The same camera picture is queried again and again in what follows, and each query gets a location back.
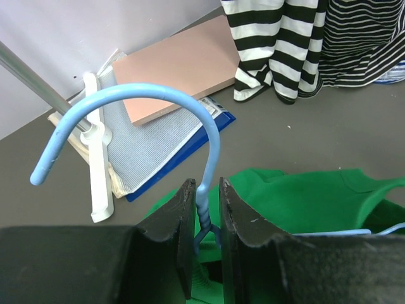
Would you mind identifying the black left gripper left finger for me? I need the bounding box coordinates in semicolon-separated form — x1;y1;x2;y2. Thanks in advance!
1;179;196;303

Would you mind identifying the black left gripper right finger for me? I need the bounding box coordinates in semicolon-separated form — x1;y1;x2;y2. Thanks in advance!
219;178;404;303

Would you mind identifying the light blue wire hanger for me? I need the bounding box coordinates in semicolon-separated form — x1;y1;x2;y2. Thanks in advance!
30;83;404;262

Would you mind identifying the wide black white striped top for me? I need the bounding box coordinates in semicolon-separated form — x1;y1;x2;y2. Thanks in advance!
221;0;328;105

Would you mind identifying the blue white striped tank top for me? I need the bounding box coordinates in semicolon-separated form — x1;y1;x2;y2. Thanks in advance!
375;60;405;84

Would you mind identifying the thin black white striped top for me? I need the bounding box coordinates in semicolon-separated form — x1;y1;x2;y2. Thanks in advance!
319;1;404;87

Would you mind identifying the blue white folder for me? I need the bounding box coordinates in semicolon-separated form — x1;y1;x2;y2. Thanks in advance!
97;50;237;203

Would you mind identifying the white rack base foot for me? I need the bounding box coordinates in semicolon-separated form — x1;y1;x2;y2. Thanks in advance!
79;72;115;224

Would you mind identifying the pink brown notebook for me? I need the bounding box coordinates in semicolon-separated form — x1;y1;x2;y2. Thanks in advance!
111;15;240;127

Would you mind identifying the grey rack pole left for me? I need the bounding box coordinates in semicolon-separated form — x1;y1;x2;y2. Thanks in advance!
1;42;72;115

